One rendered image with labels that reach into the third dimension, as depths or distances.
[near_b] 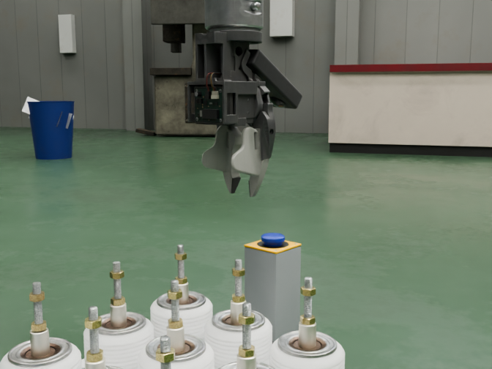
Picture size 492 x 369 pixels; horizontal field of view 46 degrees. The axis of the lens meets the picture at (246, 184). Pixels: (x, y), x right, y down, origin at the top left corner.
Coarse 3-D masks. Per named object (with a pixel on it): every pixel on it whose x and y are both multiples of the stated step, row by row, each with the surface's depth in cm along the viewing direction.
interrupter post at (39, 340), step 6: (48, 330) 71; (30, 336) 70; (36, 336) 70; (42, 336) 70; (48, 336) 71; (30, 342) 71; (36, 342) 70; (42, 342) 70; (48, 342) 71; (36, 348) 70; (42, 348) 70; (48, 348) 71; (36, 354) 70; (42, 354) 70
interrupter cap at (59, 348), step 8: (24, 344) 73; (56, 344) 73; (64, 344) 73; (16, 352) 71; (24, 352) 71; (56, 352) 71; (64, 352) 71; (8, 360) 69; (16, 360) 69; (24, 360) 69; (32, 360) 69; (40, 360) 69; (48, 360) 68; (56, 360) 69
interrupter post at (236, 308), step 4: (232, 304) 80; (236, 304) 80; (240, 304) 80; (232, 308) 80; (236, 308) 80; (240, 308) 80; (232, 312) 80; (236, 312) 80; (240, 312) 80; (232, 316) 80; (236, 316) 80; (232, 320) 80; (236, 320) 80
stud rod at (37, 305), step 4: (32, 284) 70; (36, 284) 69; (40, 284) 70; (32, 288) 70; (36, 288) 70; (40, 288) 70; (36, 292) 70; (40, 292) 70; (36, 304) 70; (40, 304) 70; (36, 308) 70; (40, 308) 70; (36, 312) 70; (40, 312) 70; (36, 316) 70; (40, 316) 70; (36, 320) 70; (40, 320) 70
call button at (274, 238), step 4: (264, 236) 97; (268, 236) 97; (272, 236) 96; (276, 236) 97; (280, 236) 97; (284, 236) 97; (264, 240) 96; (268, 240) 96; (272, 240) 96; (276, 240) 96; (280, 240) 96; (284, 240) 97; (264, 244) 97; (268, 244) 96; (272, 244) 96; (276, 244) 96; (280, 244) 97
